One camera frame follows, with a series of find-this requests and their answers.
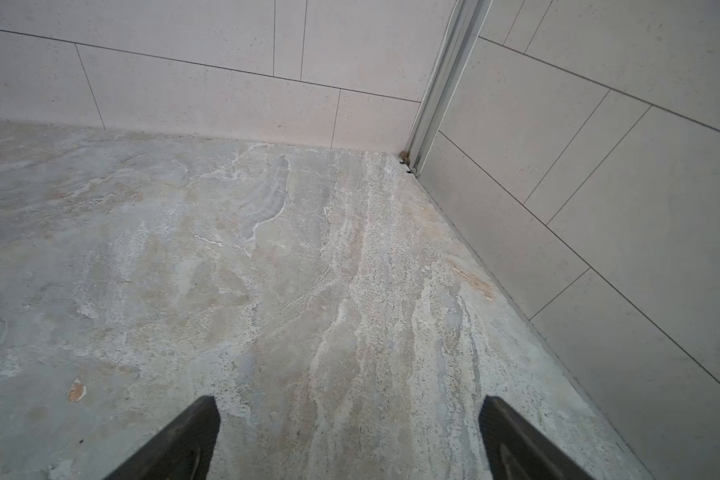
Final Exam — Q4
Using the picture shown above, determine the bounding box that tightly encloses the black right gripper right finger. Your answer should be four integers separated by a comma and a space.
478, 396, 593, 480

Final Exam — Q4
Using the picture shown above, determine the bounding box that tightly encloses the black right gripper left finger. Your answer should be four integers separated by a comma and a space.
105, 395, 221, 480

